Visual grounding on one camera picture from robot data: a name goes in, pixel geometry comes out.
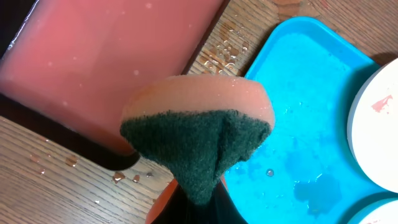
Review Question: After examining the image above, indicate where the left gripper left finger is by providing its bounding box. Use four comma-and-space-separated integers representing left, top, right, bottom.
149, 185, 198, 224

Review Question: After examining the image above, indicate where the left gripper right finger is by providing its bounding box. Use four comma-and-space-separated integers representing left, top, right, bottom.
201, 181, 248, 224

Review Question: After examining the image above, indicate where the white plate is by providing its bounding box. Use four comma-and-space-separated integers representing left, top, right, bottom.
347, 59, 397, 193

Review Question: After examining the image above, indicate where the teal plastic serving tray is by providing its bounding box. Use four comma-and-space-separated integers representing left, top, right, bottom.
225, 17, 397, 223

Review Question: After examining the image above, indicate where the black tray with red water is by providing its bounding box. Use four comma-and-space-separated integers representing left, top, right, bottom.
1, 0, 228, 170

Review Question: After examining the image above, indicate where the light blue plate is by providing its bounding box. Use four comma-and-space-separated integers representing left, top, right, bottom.
348, 198, 398, 224

